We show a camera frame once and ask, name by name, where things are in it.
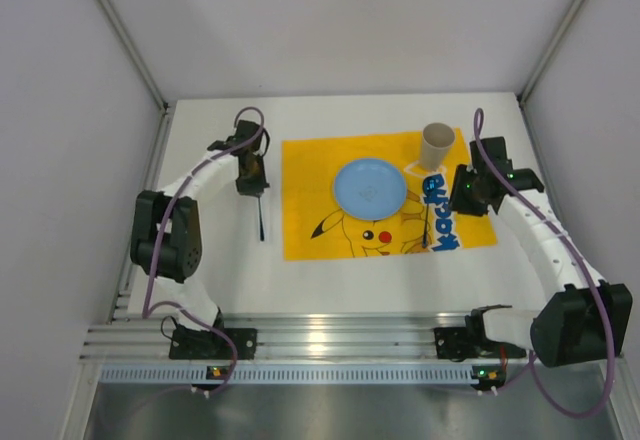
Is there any blue metallic spoon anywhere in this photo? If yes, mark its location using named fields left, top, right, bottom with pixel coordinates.
left=422, top=175, right=438, bottom=249

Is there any blue metallic fork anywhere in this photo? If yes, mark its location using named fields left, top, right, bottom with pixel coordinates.
left=257, top=197, right=266, bottom=242

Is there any beige paper cup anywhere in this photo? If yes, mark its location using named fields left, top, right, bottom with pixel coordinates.
left=419, top=122, right=456, bottom=171

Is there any light blue plate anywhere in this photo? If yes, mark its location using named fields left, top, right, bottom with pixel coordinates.
left=332, top=158, right=408, bottom=221

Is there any yellow Pikachu cloth placemat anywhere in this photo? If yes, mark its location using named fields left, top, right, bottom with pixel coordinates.
left=281, top=131, right=497, bottom=261

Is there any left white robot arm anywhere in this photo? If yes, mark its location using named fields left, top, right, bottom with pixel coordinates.
left=130, top=116, right=270, bottom=332

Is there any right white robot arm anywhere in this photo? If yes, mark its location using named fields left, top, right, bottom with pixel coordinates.
left=449, top=137, right=633, bottom=367

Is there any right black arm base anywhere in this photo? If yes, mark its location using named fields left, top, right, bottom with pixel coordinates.
left=433, top=327, right=526, bottom=362

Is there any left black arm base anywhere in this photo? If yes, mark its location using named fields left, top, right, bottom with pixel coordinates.
left=160, top=316, right=258, bottom=360

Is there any aluminium mounting rail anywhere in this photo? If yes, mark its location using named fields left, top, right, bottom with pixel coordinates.
left=80, top=312, right=464, bottom=362

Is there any perforated cable duct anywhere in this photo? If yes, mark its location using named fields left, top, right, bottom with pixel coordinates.
left=99, top=364, right=504, bottom=386

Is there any left aluminium frame post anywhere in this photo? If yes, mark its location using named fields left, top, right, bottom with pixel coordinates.
left=94, top=0, right=168, bottom=111

